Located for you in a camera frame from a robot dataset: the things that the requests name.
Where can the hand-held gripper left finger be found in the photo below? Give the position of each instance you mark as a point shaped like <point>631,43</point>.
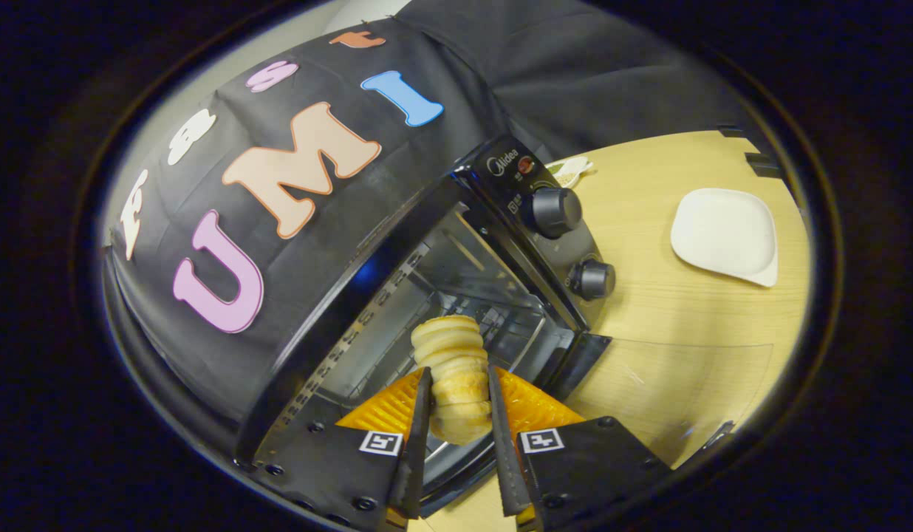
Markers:
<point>416,451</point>

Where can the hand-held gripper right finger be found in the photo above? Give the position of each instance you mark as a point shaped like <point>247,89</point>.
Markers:
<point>504,458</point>

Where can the black table edge brackets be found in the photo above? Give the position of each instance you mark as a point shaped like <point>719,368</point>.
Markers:
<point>759,159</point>

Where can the black toaster oven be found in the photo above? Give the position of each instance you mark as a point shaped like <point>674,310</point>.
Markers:
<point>552,244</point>

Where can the white square plate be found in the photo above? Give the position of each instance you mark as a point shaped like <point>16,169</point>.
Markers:
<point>722,233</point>

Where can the pale ridged bread roll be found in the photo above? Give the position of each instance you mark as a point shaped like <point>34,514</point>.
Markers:
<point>453,355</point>

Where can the black backdrop cloth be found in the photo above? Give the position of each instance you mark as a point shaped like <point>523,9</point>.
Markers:
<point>316,244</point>

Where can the white divided condiment dish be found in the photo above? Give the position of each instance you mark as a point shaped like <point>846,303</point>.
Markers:
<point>571,171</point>

